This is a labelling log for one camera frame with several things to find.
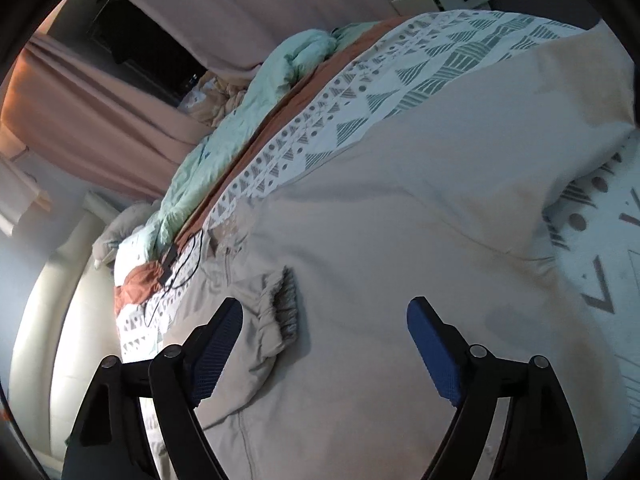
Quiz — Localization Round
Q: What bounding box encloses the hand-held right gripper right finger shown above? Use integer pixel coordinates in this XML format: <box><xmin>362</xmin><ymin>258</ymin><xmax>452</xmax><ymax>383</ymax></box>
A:
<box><xmin>406</xmin><ymin>296</ymin><xmax>588</xmax><ymax>480</ymax></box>

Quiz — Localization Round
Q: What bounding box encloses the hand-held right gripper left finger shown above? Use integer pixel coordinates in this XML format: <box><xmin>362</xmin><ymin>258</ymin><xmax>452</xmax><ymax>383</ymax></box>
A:
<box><xmin>62</xmin><ymin>297</ymin><xmax>244</xmax><ymax>480</ymax></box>

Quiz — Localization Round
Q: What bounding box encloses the beige jacket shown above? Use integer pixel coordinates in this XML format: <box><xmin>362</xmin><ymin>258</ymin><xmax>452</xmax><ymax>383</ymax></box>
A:
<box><xmin>145</xmin><ymin>22</ymin><xmax>638</xmax><ymax>480</ymax></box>

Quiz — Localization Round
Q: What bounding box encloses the cream padded headboard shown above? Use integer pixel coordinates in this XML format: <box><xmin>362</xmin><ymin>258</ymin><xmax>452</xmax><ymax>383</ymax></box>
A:
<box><xmin>10</xmin><ymin>192</ymin><xmax>166</xmax><ymax>480</ymax></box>

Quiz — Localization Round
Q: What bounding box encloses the grey plush pillow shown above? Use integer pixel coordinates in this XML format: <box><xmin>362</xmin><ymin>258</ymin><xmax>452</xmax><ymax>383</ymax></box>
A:
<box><xmin>92</xmin><ymin>200</ymin><xmax>166</xmax><ymax>266</ymax></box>

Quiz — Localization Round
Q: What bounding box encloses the mint green quilt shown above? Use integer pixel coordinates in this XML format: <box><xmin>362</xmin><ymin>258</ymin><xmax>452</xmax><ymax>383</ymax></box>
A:
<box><xmin>150</xmin><ymin>27</ymin><xmax>361</xmax><ymax>261</ymax></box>

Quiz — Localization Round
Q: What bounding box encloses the patterned bed blanket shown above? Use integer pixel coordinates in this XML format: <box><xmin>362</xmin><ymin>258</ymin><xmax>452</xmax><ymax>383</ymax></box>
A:
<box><xmin>112</xmin><ymin>10</ymin><xmax>640</xmax><ymax>461</ymax></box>

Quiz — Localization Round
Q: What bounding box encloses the crumpled beige cloth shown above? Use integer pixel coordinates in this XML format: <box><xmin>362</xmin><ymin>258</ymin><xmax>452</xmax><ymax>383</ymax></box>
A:
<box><xmin>180</xmin><ymin>70</ymin><xmax>261</xmax><ymax>126</ymax></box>

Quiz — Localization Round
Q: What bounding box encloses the pink curtain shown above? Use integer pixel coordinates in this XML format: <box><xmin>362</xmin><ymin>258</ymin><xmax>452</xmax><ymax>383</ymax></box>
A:
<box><xmin>2</xmin><ymin>35</ymin><xmax>216</xmax><ymax>201</ymax></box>
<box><xmin>95</xmin><ymin>0</ymin><xmax>416</xmax><ymax>73</ymax></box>

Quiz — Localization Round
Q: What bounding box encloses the dark window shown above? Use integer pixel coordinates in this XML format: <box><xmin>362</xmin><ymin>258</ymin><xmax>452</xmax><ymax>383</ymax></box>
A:
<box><xmin>90</xmin><ymin>0</ymin><xmax>211</xmax><ymax>106</ymax></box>

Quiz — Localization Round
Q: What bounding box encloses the black cable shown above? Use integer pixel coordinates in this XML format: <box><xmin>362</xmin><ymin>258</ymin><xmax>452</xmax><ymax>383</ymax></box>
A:
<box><xmin>140</xmin><ymin>230</ymin><xmax>206</xmax><ymax>326</ymax></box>

